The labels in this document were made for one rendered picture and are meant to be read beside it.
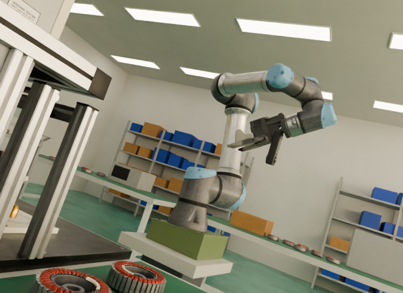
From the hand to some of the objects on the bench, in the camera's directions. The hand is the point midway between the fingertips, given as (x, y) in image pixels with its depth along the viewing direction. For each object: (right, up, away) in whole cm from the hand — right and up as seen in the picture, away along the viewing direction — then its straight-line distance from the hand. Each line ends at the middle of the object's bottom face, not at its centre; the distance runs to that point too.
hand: (234, 149), depth 123 cm
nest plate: (-55, -15, -46) cm, 73 cm away
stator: (-32, -21, -72) cm, 82 cm away
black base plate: (-67, -14, -42) cm, 80 cm away
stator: (-25, -26, -56) cm, 67 cm away
